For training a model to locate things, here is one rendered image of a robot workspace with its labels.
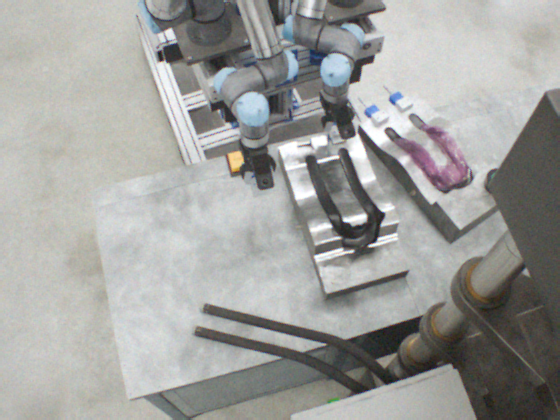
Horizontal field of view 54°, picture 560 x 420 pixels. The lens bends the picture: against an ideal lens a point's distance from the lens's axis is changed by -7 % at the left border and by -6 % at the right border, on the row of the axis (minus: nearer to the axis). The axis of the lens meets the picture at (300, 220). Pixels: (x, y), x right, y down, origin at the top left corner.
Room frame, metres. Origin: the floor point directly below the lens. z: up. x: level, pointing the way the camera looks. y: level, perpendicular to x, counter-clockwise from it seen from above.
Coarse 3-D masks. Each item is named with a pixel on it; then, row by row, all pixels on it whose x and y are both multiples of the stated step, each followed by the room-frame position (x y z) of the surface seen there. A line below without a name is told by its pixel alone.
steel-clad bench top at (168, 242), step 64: (512, 128) 1.24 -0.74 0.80; (128, 192) 0.86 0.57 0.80; (192, 192) 0.88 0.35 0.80; (384, 192) 0.93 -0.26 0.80; (128, 256) 0.64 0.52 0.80; (192, 256) 0.66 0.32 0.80; (256, 256) 0.67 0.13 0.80; (448, 256) 0.72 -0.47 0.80; (128, 320) 0.44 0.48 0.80; (192, 320) 0.46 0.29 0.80; (320, 320) 0.49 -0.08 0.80; (384, 320) 0.50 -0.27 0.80; (128, 384) 0.25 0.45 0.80
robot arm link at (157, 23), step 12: (144, 0) 1.26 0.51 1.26; (156, 0) 1.19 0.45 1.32; (168, 0) 1.17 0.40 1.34; (180, 0) 1.21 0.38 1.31; (144, 12) 1.22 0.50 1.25; (156, 12) 1.20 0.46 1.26; (168, 12) 1.21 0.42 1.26; (180, 12) 1.22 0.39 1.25; (156, 24) 1.20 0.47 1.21; (168, 24) 1.22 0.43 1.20
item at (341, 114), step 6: (336, 108) 1.02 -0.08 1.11; (342, 108) 1.02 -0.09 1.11; (336, 114) 1.00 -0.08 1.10; (342, 114) 1.00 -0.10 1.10; (348, 114) 1.01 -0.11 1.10; (336, 120) 0.99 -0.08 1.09; (342, 120) 0.99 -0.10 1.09; (348, 120) 0.99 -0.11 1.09; (336, 126) 0.98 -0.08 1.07; (342, 126) 0.98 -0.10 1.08; (348, 126) 0.98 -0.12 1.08; (342, 132) 0.96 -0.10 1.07; (348, 132) 0.96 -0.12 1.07; (354, 132) 0.97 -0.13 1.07; (342, 138) 0.95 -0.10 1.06; (348, 138) 0.95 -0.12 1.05
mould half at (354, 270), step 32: (288, 160) 0.97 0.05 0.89; (320, 160) 0.98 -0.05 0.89; (352, 160) 0.99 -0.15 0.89; (320, 224) 0.73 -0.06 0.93; (352, 224) 0.74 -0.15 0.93; (384, 224) 0.75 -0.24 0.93; (320, 256) 0.66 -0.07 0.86; (352, 256) 0.67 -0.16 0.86; (384, 256) 0.68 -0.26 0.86; (352, 288) 0.58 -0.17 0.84
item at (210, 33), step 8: (224, 16) 1.35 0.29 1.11; (192, 24) 1.32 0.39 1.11; (200, 24) 1.31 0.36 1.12; (208, 24) 1.31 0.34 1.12; (216, 24) 1.32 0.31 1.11; (224, 24) 1.35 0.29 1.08; (192, 32) 1.31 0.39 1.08; (200, 32) 1.30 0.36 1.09; (208, 32) 1.30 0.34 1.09; (216, 32) 1.31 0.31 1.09; (224, 32) 1.33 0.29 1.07; (192, 40) 1.30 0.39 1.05; (200, 40) 1.29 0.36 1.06; (208, 40) 1.29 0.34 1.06; (216, 40) 1.30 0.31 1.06; (224, 40) 1.31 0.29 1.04
